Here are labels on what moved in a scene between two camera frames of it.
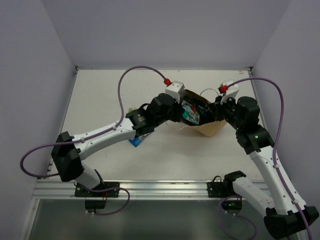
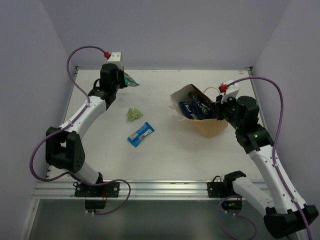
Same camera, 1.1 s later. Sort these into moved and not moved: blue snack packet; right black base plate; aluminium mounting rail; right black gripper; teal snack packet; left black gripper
Moved: teal snack packet; left black gripper
Not moved: right black gripper; blue snack packet; aluminium mounting rail; right black base plate
